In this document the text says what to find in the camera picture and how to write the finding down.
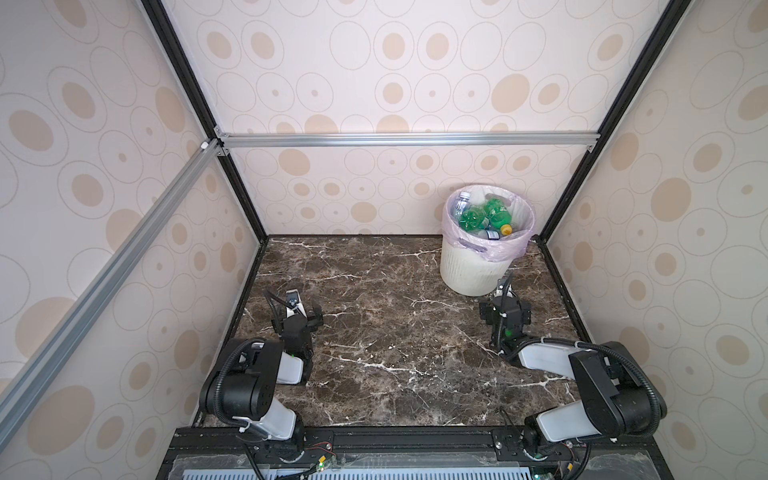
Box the green bottle yellow cap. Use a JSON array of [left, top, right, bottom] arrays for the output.
[[484, 198, 513, 236]]

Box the small crushed bottle blue cap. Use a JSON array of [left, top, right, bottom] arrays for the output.
[[477, 229, 502, 241]]

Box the clear bottle purple tint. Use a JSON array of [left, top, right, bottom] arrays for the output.
[[450, 191, 471, 222]]

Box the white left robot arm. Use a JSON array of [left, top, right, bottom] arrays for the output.
[[199, 302, 323, 445]]

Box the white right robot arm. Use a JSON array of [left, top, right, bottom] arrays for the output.
[[479, 289, 667, 451]]

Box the white waste bin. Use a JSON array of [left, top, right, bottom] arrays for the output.
[[440, 240, 512, 297]]

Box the pink bin liner bag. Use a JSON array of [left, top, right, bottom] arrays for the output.
[[441, 184, 536, 262]]

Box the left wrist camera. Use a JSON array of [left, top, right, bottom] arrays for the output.
[[286, 289, 307, 318]]

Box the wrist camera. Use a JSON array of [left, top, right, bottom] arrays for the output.
[[286, 289, 307, 318], [494, 273, 516, 301]]

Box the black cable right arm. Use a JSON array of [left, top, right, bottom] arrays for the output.
[[494, 272, 668, 436]]

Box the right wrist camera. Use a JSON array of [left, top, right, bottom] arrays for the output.
[[494, 273, 516, 301]]

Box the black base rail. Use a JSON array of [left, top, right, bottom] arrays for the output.
[[157, 426, 672, 479]]

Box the horizontal aluminium rail back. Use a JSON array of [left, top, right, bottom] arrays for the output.
[[220, 131, 600, 149]]

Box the aluminium rail left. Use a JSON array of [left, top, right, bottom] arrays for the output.
[[1, 138, 223, 448]]

